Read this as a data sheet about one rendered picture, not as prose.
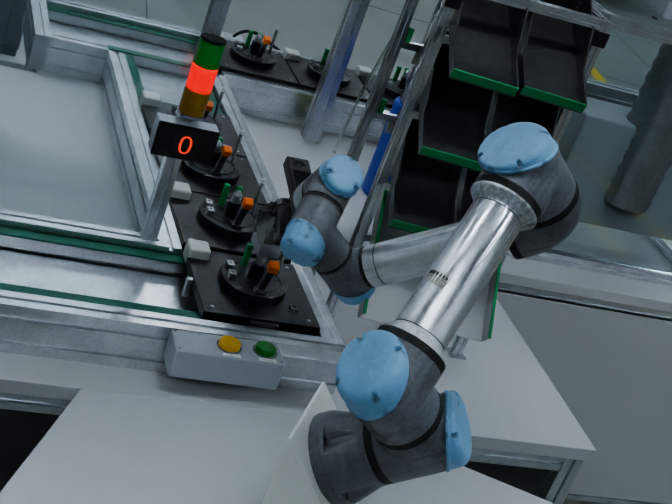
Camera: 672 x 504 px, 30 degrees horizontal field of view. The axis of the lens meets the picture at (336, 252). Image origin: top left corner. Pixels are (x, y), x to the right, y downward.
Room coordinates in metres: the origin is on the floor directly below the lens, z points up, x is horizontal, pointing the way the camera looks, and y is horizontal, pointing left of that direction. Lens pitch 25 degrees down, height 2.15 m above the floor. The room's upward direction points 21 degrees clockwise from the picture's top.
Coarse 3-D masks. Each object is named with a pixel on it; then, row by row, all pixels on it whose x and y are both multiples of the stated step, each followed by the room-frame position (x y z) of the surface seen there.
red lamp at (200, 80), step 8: (192, 64) 2.22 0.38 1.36; (192, 72) 2.22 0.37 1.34; (200, 72) 2.21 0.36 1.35; (208, 72) 2.21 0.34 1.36; (216, 72) 2.23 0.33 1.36; (192, 80) 2.21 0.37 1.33; (200, 80) 2.21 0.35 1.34; (208, 80) 2.22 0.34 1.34; (192, 88) 2.21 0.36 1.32; (200, 88) 2.21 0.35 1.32; (208, 88) 2.22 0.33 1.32
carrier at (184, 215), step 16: (176, 192) 2.46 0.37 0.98; (192, 192) 2.52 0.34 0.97; (224, 192) 2.47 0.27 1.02; (240, 192) 2.44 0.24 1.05; (176, 208) 2.42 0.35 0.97; (192, 208) 2.44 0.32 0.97; (208, 208) 2.40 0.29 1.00; (224, 208) 2.46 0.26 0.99; (256, 208) 2.56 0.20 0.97; (176, 224) 2.36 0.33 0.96; (192, 224) 2.37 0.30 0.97; (208, 224) 2.38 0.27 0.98; (224, 224) 2.39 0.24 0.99; (208, 240) 2.33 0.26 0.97; (224, 240) 2.36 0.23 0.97; (240, 240) 2.38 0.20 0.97
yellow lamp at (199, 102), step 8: (184, 96) 2.22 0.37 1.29; (192, 96) 2.21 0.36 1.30; (200, 96) 2.21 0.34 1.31; (208, 96) 2.23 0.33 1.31; (184, 104) 2.21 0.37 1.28; (192, 104) 2.21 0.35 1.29; (200, 104) 2.22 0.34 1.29; (184, 112) 2.21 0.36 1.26; (192, 112) 2.21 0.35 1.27; (200, 112) 2.22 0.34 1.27
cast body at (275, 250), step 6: (252, 240) 2.22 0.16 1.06; (258, 246) 2.18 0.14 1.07; (264, 246) 2.17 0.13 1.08; (270, 246) 2.18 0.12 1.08; (276, 246) 2.18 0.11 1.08; (258, 252) 2.17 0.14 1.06; (264, 252) 2.17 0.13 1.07; (270, 252) 2.18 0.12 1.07; (276, 252) 2.18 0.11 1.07; (276, 258) 2.19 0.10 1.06
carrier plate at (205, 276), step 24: (192, 264) 2.20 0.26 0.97; (216, 264) 2.24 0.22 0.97; (288, 264) 2.36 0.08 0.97; (192, 288) 2.14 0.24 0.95; (216, 288) 2.15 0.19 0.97; (288, 288) 2.26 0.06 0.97; (216, 312) 2.06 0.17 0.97; (240, 312) 2.09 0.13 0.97; (264, 312) 2.13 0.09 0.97; (288, 312) 2.16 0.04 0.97; (312, 312) 2.20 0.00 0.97
